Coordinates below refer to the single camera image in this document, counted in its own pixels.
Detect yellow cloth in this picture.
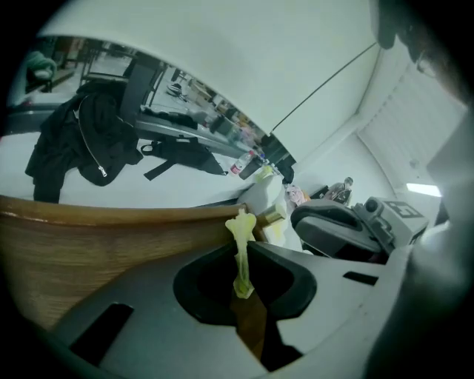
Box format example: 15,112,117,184
224,209,258,299

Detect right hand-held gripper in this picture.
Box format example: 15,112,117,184
290,195,430,261

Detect white roller blind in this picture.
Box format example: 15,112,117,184
36,0,382,138

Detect black tumbler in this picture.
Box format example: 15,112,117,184
238,158,262,181

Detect black jacket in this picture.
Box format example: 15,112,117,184
24,79,144,204

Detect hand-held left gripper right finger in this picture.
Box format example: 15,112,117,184
247,241,400,357

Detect red label water bottle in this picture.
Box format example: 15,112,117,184
230,150,256,177

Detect black strap bag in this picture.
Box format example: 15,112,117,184
140,135,229,181

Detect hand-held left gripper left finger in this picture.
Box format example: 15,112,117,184
55,241,268,375

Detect wooden shelf table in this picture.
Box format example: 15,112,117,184
0,194,288,360

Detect yellow-green bottle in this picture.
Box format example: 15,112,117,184
255,164,276,182

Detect white window ledge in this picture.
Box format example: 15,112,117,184
0,136,270,209

